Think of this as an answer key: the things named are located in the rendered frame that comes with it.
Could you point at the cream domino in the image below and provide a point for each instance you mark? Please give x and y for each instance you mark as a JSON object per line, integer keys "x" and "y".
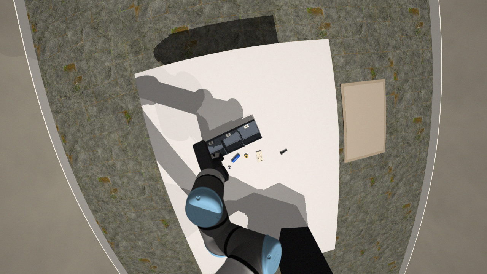
{"x": 259, "y": 156}

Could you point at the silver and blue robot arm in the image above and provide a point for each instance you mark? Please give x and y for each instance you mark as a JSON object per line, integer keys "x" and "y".
{"x": 247, "y": 251}

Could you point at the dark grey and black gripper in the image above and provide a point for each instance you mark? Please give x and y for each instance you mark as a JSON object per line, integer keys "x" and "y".
{"x": 217, "y": 160}

